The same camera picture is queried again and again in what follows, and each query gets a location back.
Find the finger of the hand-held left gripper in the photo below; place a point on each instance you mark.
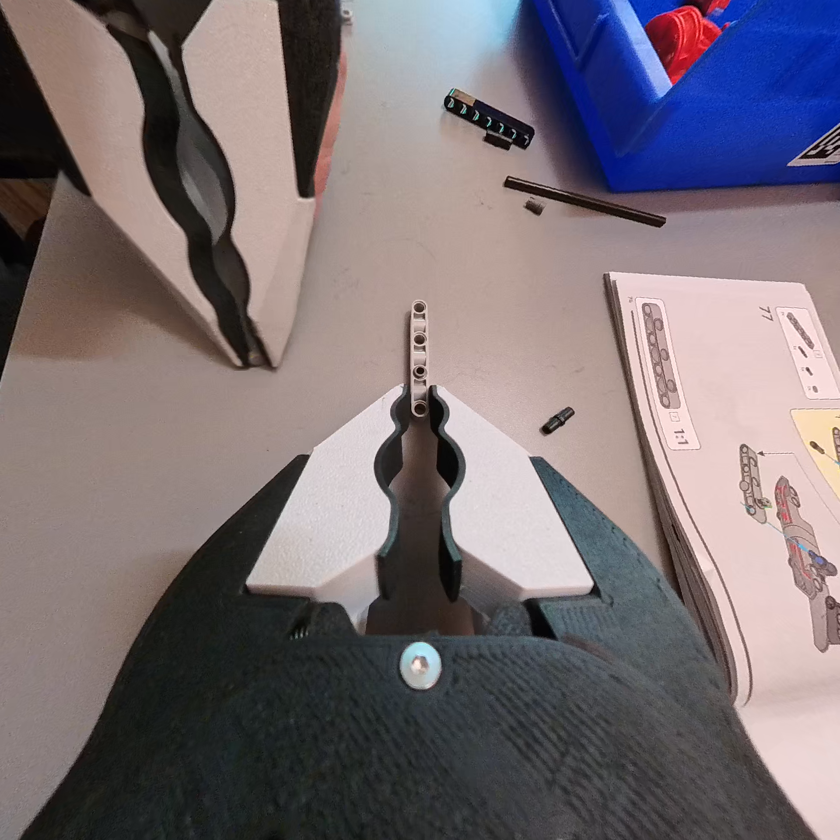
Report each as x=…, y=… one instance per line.
x=262, y=164
x=98, y=164

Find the black toy connector pin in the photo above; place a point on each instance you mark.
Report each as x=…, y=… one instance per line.
x=558, y=421

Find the light grey toy beam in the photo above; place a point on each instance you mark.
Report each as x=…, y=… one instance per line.
x=420, y=358

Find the blue bin with tag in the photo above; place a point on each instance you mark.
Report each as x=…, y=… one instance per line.
x=722, y=111

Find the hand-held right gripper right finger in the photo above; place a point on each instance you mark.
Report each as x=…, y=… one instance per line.
x=518, y=518

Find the person's left hand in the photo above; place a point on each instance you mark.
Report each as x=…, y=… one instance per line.
x=336, y=105

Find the small grey toy bush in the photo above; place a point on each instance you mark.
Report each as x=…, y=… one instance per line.
x=535, y=206

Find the small black toy piece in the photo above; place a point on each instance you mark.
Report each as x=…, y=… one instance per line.
x=497, y=142

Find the red toy parts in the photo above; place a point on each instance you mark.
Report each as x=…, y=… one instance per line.
x=679, y=36

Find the black toy beam with holes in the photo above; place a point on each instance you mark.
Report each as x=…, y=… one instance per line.
x=489, y=119

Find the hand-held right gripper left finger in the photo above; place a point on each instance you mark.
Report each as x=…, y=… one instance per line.
x=315, y=518

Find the long black toy axle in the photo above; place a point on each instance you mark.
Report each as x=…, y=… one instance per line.
x=584, y=201

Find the building instruction booklet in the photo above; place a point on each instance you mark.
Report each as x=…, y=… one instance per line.
x=722, y=407

